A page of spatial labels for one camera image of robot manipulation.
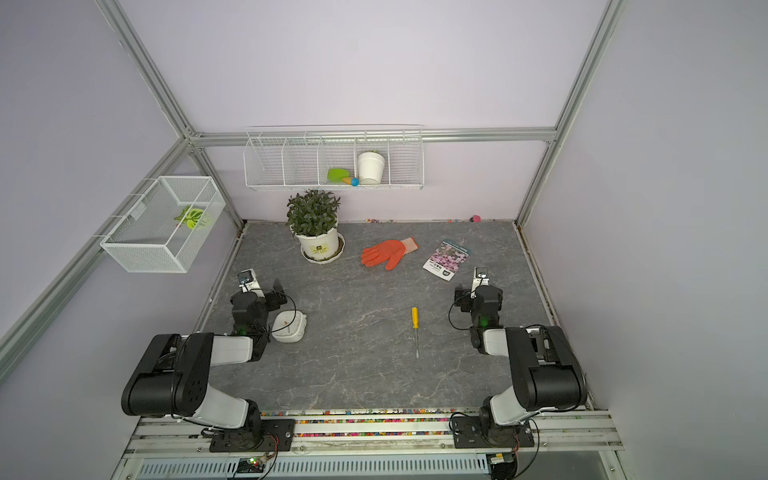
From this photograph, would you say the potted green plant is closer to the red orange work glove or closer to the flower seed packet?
the red orange work glove

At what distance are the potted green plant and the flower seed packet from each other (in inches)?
14.6

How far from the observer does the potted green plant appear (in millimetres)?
985

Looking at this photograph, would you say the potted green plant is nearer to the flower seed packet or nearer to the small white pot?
the small white pot

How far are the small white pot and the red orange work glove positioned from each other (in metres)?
0.29

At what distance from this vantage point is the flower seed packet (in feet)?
3.52

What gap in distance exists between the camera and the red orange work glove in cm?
110

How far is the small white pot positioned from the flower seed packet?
0.36 metres

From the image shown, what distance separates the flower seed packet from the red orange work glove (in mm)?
89

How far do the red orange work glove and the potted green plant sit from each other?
0.45ft

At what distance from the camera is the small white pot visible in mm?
930

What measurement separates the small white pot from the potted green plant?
165 millimetres
